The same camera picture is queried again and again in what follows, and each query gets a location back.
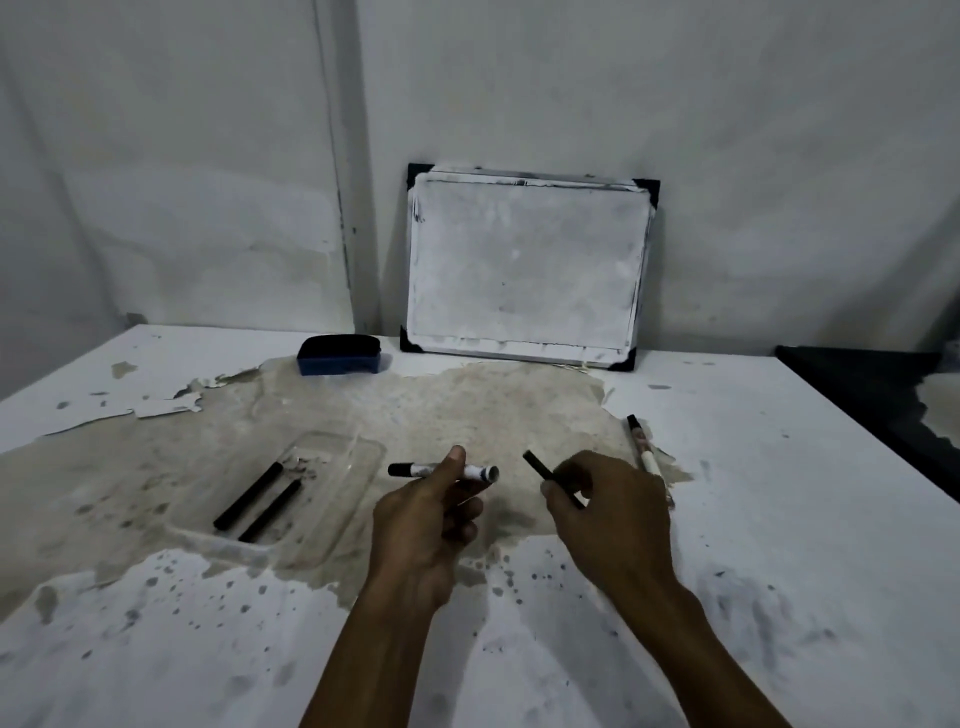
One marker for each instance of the person's right hand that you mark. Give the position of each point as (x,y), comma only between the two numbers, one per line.
(611,525)

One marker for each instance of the person's left hand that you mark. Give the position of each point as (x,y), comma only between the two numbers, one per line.
(416,529)

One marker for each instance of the person's left thumb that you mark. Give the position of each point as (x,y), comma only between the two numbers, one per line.
(448,469)

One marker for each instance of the person's right thumb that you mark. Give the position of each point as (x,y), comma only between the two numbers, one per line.
(559,499)

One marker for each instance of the white marker with black cap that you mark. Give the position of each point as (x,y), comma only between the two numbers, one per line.
(442,471)
(643,450)

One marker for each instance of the black marker refill stick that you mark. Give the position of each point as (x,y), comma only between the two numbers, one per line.
(545,472)
(248,496)
(271,511)

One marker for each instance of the person's left forearm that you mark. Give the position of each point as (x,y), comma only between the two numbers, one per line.
(375,652)

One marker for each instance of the person's right forearm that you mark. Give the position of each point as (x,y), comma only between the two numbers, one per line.
(697,660)

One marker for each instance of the blue whiteboard eraser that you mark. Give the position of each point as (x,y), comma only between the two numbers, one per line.
(339,354)

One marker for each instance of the clear plastic tray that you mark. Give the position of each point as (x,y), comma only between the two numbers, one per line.
(289,495)

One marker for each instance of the small whiteboard with black corners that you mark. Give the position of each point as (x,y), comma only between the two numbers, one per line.
(525,262)

